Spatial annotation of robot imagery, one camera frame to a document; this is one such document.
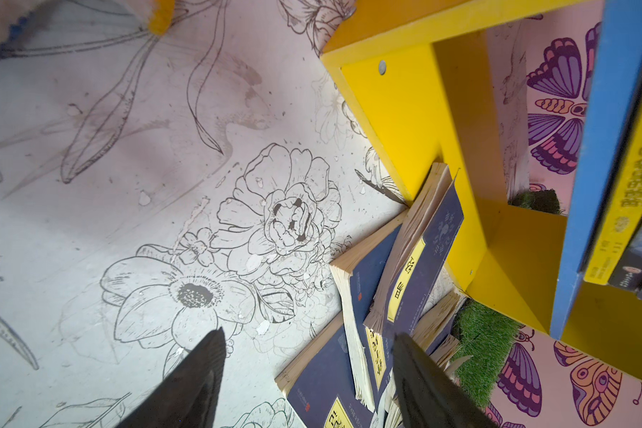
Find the navy book yellow label back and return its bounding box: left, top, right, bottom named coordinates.
left=362, top=161, right=465, bottom=397

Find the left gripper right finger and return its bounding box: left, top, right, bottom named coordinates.
left=392, top=333, right=495, bottom=428

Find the yellow pink blue bookshelf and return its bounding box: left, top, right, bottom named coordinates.
left=319, top=0, right=642, bottom=391

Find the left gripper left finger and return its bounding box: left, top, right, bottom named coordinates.
left=119, top=328, right=226, bottom=428

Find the navy book yellow label middle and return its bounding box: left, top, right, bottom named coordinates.
left=330, top=212, right=408, bottom=412

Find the green artificial grass mat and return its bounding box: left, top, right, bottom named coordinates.
left=451, top=186, right=563, bottom=410

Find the thick navy book yellow spine label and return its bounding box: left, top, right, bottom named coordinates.
left=275, top=313, right=373, bottom=428

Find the yellow cartoon boy book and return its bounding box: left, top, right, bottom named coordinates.
left=584, top=98, right=642, bottom=285

